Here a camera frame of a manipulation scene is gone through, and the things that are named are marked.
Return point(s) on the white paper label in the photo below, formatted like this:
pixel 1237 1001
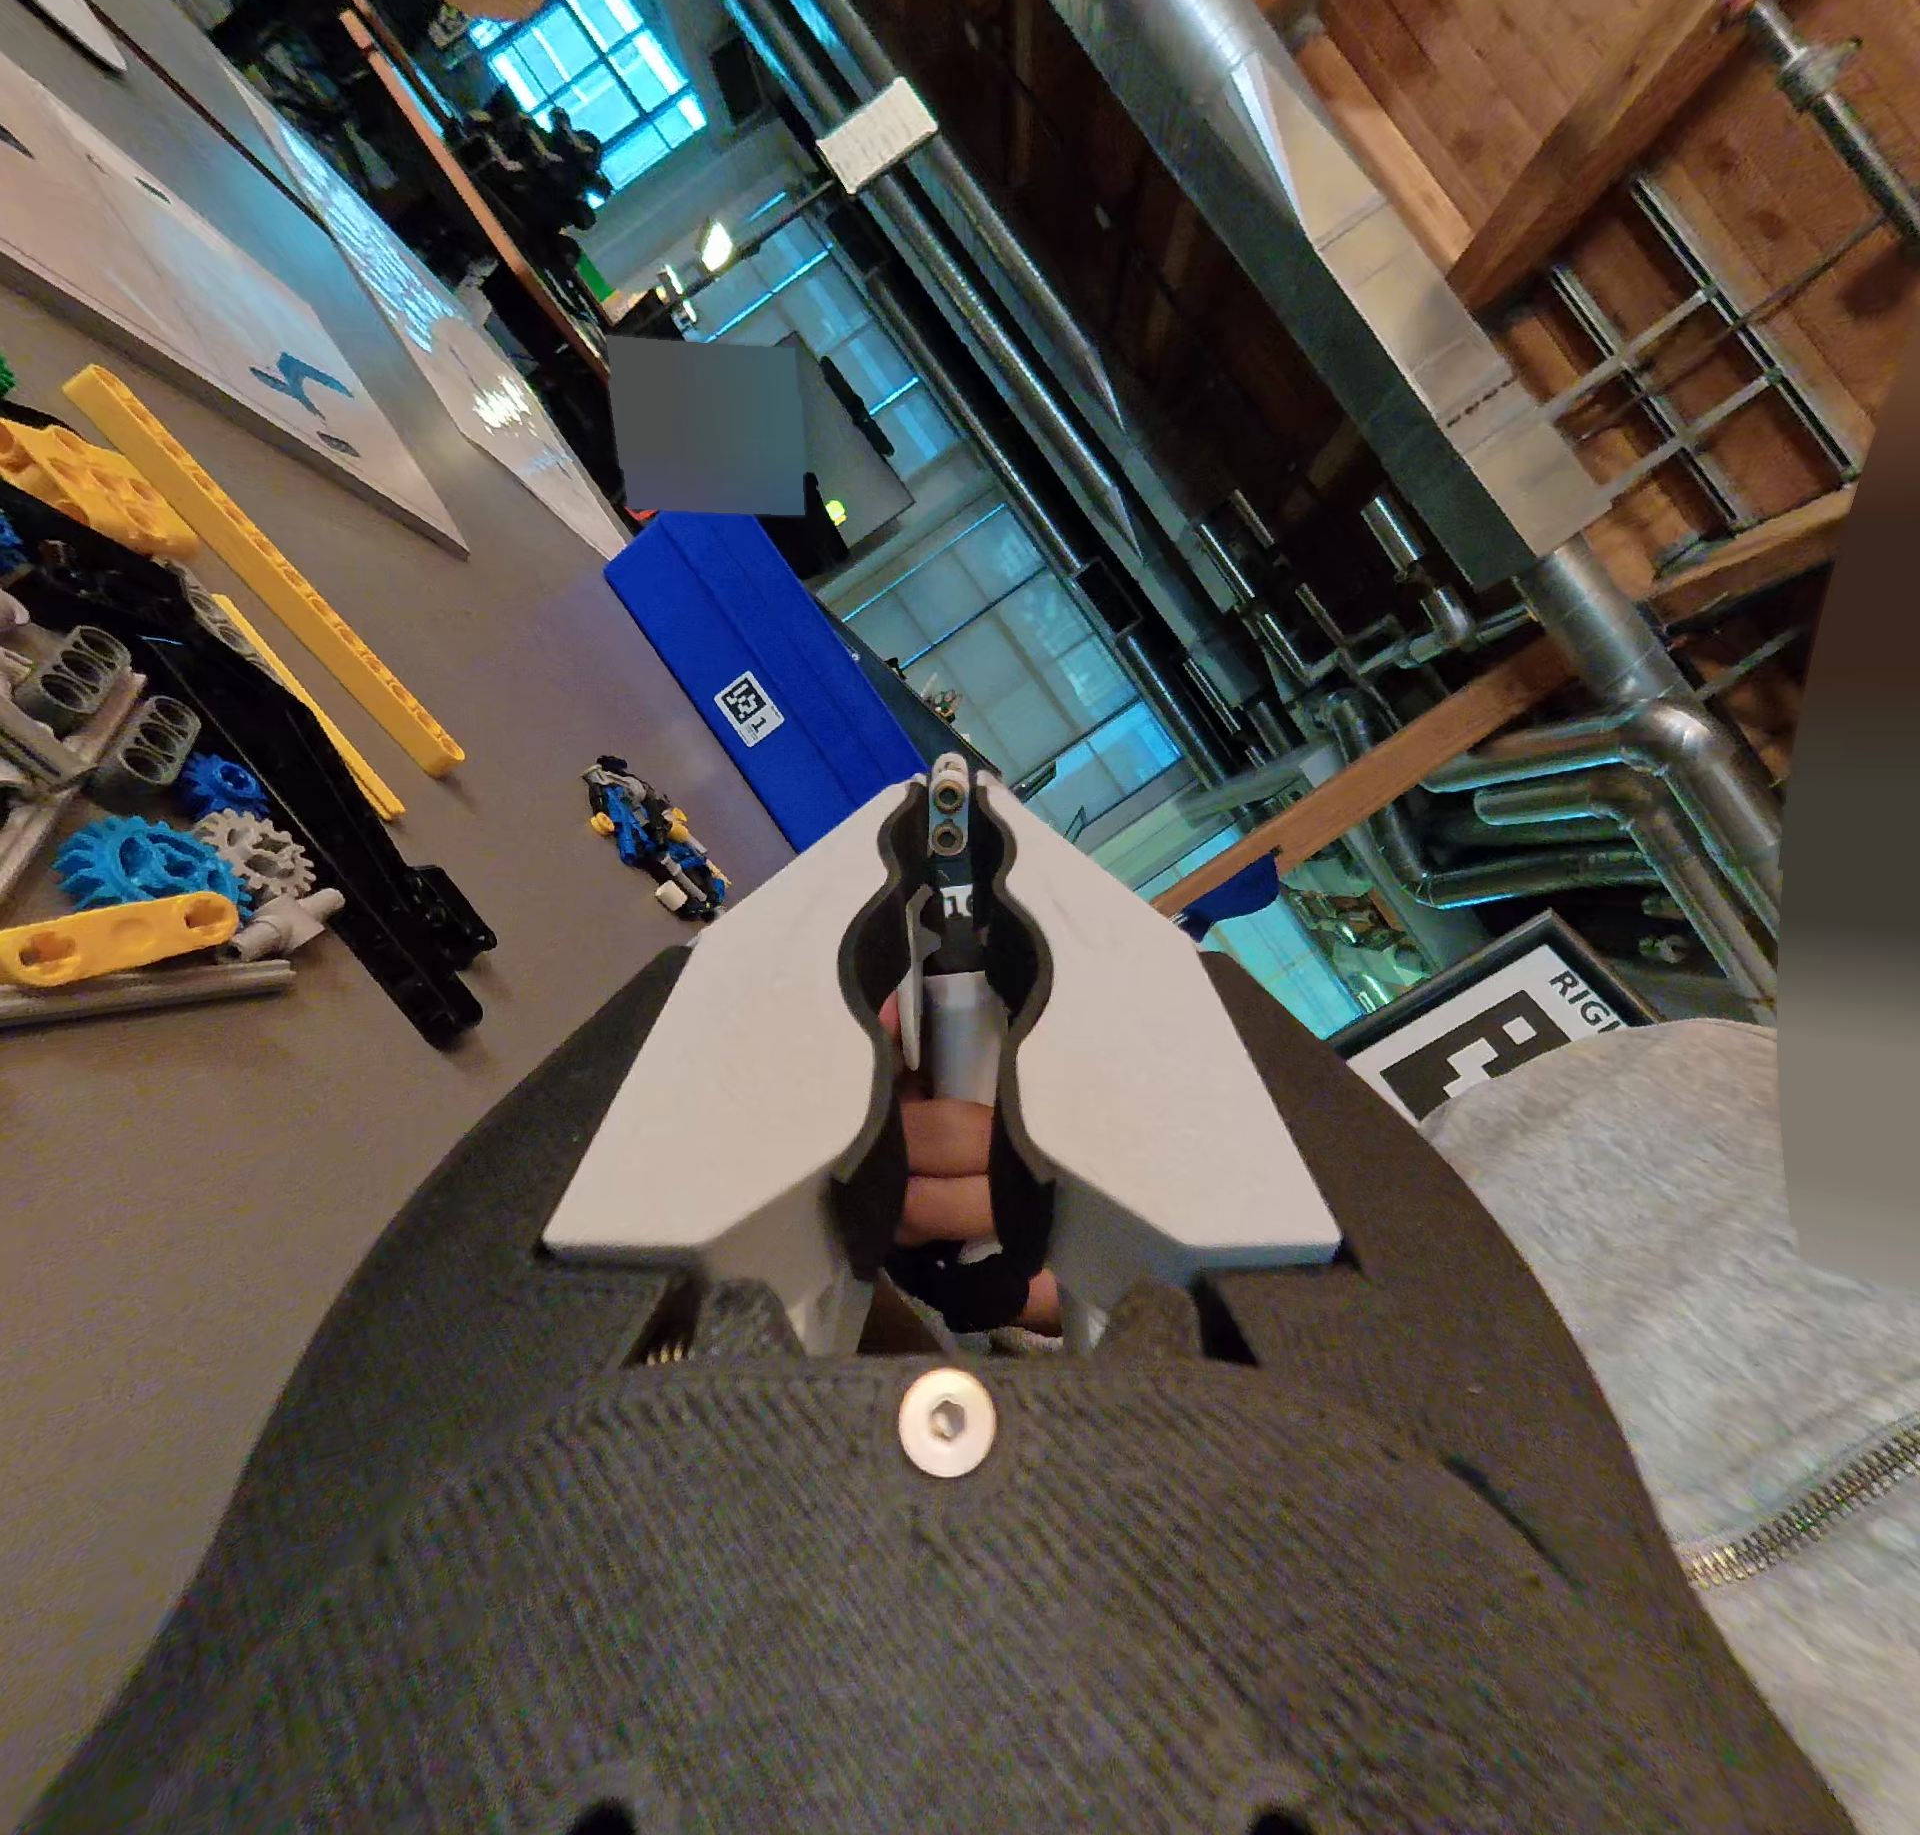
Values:
pixel 876 136

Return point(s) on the yellow lego plate with holes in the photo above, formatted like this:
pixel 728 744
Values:
pixel 106 494

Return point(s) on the person's right hand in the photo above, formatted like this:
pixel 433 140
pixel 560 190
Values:
pixel 952 1161

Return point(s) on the silver pipe cluster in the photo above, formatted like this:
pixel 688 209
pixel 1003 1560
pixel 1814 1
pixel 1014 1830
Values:
pixel 1575 816

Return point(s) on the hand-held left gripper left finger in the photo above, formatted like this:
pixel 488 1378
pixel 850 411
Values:
pixel 720 1100

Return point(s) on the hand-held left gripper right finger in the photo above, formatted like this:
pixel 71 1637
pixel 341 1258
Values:
pixel 1186 1100

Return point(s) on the silver ventilation duct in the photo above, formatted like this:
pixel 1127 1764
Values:
pixel 1350 215

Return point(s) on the long yellow lego beam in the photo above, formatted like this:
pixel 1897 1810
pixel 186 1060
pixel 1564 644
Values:
pixel 271 568

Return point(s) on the open instruction booklet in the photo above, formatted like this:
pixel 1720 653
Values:
pixel 150 290

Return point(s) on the blue storage box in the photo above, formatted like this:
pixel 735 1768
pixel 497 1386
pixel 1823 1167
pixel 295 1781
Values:
pixel 751 619

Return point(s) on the small blue lego vehicle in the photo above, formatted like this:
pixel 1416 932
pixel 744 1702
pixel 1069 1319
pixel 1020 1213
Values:
pixel 660 844

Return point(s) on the grey zip hoodie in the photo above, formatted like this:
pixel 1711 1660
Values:
pixel 1725 1341

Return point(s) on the thin yellow lego beam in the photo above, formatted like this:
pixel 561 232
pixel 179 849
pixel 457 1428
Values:
pixel 322 718

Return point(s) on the pile of lego pieces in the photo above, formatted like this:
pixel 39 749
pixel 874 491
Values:
pixel 360 844

